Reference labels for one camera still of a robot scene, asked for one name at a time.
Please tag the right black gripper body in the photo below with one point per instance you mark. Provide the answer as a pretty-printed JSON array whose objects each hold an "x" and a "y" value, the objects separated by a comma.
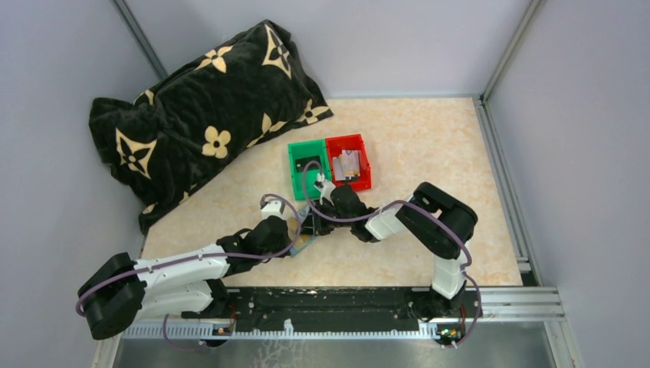
[{"x": 323, "y": 227}]

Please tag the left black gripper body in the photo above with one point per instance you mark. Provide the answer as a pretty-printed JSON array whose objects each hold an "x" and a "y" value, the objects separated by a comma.
[{"x": 281, "y": 247}]

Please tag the gold VIP card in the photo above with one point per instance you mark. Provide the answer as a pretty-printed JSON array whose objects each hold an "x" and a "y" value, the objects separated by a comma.
[{"x": 301, "y": 240}]

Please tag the sage green card holder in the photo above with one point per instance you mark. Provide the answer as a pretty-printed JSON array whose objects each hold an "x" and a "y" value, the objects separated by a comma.
[{"x": 306, "y": 222}]

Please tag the red plastic bin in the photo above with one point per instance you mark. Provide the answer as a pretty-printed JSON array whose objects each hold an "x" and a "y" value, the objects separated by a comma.
[{"x": 336, "y": 144}]

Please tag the green plastic bin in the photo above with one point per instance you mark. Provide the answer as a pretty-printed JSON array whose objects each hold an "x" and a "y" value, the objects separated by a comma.
[{"x": 302, "y": 149}]

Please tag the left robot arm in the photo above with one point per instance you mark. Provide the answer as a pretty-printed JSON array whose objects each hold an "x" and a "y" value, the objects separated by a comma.
[{"x": 124, "y": 291}]

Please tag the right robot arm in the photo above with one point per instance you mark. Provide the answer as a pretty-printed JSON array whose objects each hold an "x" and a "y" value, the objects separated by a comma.
[{"x": 442, "y": 223}]

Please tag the stack of cards in red bin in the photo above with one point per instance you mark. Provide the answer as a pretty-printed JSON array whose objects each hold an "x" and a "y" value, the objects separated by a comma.
[{"x": 347, "y": 166}]

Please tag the black floral pillow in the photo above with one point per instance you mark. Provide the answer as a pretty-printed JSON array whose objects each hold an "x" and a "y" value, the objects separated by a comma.
[{"x": 179, "y": 134}]

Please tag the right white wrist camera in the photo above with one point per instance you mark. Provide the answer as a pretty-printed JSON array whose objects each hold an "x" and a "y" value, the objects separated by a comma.
[{"x": 324, "y": 187}]

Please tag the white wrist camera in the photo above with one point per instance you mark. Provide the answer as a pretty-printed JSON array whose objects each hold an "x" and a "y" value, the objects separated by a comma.
[
  {"x": 273, "y": 208},
  {"x": 324, "y": 187}
]

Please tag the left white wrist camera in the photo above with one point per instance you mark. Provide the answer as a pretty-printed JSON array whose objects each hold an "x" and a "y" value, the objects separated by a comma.
[{"x": 273, "y": 208}]

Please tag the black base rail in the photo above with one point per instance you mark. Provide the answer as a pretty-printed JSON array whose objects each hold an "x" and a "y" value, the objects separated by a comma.
[{"x": 336, "y": 309}]

